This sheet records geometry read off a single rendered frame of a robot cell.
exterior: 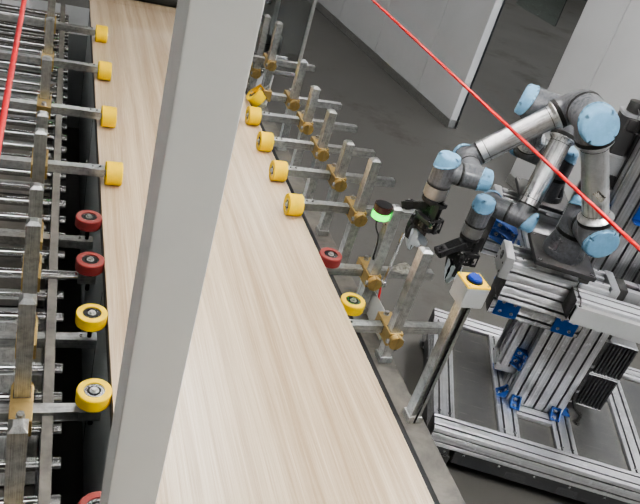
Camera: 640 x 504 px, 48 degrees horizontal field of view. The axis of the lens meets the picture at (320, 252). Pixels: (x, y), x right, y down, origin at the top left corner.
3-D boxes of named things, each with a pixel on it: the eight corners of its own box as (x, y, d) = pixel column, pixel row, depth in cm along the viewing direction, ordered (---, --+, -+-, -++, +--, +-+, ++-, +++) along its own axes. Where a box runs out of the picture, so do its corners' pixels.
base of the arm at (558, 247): (578, 249, 266) (590, 226, 261) (585, 270, 253) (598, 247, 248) (539, 237, 266) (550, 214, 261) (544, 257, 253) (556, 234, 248)
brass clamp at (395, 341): (388, 323, 241) (393, 311, 238) (402, 350, 231) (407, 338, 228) (371, 322, 239) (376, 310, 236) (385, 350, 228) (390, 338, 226)
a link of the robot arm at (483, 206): (500, 198, 250) (494, 206, 243) (488, 225, 256) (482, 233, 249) (480, 189, 252) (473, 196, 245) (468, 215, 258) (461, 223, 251)
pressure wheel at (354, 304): (337, 315, 234) (347, 287, 228) (359, 326, 232) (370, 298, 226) (327, 327, 227) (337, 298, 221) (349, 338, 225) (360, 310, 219)
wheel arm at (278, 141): (371, 155, 317) (373, 147, 315) (373, 159, 314) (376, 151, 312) (262, 141, 298) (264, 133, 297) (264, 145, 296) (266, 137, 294)
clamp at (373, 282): (367, 268, 258) (371, 257, 255) (379, 291, 248) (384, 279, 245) (352, 267, 256) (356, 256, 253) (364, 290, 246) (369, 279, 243)
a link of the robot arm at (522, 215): (594, 114, 257) (530, 236, 259) (565, 102, 260) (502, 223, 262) (597, 105, 246) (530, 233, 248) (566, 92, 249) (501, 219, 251)
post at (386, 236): (358, 316, 260) (400, 203, 236) (361, 322, 258) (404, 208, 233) (349, 315, 259) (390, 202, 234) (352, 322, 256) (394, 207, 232)
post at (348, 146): (320, 242, 300) (352, 139, 275) (322, 247, 297) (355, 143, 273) (312, 241, 299) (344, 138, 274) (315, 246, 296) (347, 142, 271)
